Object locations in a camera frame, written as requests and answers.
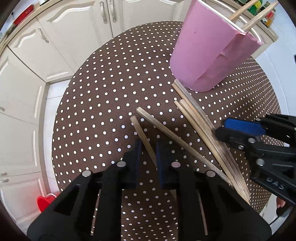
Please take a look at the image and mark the cream kitchen cabinets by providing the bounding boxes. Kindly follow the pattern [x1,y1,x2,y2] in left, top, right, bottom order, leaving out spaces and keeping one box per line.
[1,1,183,230]

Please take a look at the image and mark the red plastic container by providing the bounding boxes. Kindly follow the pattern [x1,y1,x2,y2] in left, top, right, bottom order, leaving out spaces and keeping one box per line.
[37,193,57,212]

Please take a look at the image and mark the brown polka dot tablecloth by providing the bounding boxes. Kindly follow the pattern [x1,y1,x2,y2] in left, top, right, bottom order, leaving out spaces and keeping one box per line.
[52,22,281,240]

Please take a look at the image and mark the pink paper cup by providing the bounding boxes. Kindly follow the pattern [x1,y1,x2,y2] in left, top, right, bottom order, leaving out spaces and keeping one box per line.
[170,1,263,92]

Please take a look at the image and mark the wooden chopstick in cup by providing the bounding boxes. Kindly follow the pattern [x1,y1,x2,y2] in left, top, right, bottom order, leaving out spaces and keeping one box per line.
[228,0,259,21]
[241,1,279,32]

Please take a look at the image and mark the long wooden chopstick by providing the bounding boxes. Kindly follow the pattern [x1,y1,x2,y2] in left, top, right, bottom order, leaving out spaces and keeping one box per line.
[136,107,233,186]

